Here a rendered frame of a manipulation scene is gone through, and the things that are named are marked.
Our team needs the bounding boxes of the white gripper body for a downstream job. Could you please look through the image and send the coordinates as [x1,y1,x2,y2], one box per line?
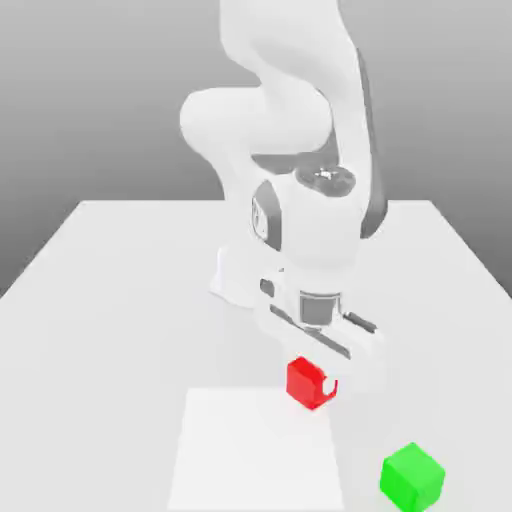
[254,300,388,375]

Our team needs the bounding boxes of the small green cube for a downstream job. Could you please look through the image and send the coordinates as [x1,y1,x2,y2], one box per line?
[378,441,447,512]

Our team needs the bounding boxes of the small red cube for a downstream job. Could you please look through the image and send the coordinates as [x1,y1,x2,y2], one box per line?
[286,355,340,412]

